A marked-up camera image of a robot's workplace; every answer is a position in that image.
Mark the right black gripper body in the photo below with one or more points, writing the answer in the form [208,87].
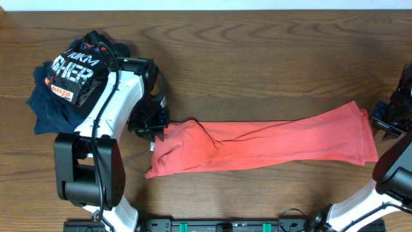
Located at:
[385,118]

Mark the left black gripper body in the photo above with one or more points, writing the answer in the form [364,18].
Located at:
[148,120]

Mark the red printed t-shirt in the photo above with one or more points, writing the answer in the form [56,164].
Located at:
[341,134]

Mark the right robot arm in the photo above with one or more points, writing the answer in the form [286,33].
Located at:
[390,189]

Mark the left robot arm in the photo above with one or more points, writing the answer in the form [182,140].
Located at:
[88,165]

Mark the black printed jersey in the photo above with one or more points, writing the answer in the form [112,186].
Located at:
[79,75]

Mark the navy blue t-shirt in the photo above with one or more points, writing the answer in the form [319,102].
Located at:
[53,115]

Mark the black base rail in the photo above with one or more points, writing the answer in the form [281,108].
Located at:
[168,225]

